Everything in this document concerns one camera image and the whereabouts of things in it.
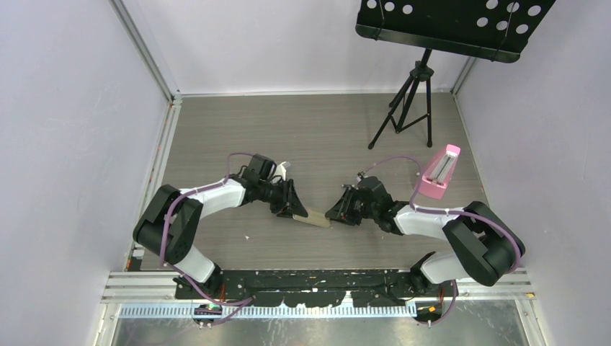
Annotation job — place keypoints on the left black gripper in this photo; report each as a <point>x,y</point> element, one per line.
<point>289,201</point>

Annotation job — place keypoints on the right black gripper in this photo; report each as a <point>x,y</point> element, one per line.
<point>341,210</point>

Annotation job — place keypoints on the white remote with buttons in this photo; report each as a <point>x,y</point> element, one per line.
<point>315,218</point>

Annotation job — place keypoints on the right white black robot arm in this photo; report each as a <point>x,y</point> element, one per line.
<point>482,246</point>

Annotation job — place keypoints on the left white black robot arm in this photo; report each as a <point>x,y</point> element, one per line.
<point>169,223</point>

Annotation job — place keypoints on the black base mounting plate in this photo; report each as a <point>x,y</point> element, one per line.
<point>314,288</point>

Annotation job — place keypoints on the pink box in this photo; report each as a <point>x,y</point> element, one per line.
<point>434,181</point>

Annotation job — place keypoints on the black music stand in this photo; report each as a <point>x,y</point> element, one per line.
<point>496,31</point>

